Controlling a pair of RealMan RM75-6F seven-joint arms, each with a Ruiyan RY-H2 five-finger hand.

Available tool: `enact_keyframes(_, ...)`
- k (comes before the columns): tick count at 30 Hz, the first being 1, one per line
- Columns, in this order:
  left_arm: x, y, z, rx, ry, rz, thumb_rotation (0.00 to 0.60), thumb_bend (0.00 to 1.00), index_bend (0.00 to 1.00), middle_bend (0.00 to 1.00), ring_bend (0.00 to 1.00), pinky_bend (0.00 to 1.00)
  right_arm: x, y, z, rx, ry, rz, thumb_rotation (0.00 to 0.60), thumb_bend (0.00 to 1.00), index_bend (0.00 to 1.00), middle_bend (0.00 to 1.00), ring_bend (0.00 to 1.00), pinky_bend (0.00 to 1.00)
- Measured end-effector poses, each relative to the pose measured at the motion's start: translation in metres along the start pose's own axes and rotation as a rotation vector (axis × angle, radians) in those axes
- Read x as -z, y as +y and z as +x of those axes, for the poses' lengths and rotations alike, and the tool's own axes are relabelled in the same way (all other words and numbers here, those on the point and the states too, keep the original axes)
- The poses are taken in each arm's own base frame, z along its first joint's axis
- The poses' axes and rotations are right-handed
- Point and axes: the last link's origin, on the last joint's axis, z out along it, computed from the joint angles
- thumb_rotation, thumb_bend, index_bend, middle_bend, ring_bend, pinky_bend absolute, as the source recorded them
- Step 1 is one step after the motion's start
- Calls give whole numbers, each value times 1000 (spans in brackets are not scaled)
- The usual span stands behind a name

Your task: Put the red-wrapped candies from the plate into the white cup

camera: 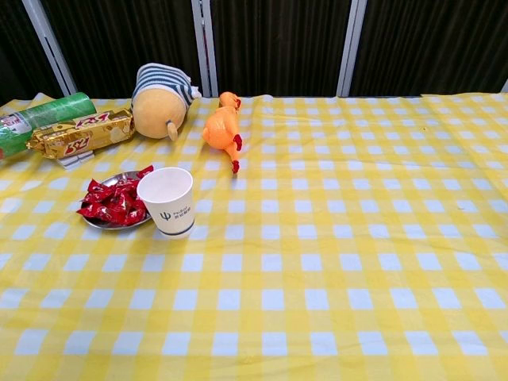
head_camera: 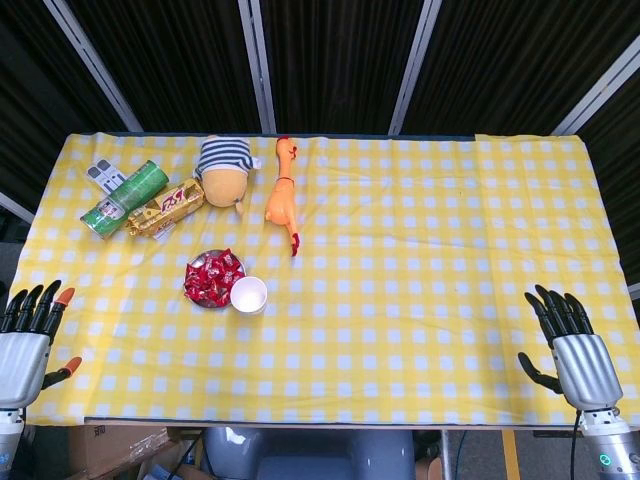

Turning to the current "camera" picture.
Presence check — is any white paper cup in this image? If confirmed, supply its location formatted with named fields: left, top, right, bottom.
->
left=136, top=167, right=196, bottom=241

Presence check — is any round metal plate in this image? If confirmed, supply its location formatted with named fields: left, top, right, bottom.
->
left=79, top=170, right=154, bottom=231

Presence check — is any orange rubber chicken toy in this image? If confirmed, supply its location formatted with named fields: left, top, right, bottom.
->
left=202, top=90, right=246, bottom=175

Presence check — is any yellow white checkered tablecloth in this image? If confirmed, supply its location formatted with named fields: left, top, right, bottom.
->
left=0, top=93, right=508, bottom=381

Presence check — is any yellow plush toy striped shirt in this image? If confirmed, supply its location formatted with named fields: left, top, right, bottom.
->
left=130, top=62, right=203, bottom=140

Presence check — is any black pleated curtain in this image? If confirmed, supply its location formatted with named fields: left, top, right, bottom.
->
left=0, top=0, right=508, bottom=105

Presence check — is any small white packet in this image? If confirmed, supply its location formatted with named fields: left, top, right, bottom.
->
left=59, top=152, right=96, bottom=170

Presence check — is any gold biscuit pack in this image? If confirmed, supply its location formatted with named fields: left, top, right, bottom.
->
left=25, top=107, right=136, bottom=160

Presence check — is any green chip can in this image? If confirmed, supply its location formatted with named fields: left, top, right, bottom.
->
left=0, top=91, right=98, bottom=160

